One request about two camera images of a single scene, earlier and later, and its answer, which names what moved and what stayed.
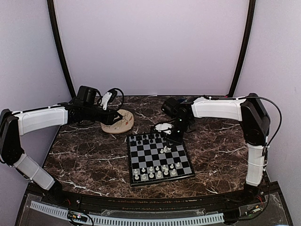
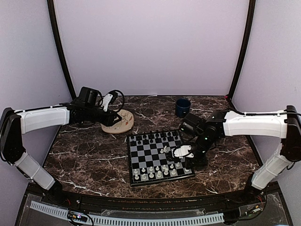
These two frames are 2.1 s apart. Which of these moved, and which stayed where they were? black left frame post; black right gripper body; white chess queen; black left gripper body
Moved: black right gripper body
Stayed: black left gripper body; white chess queen; black left frame post
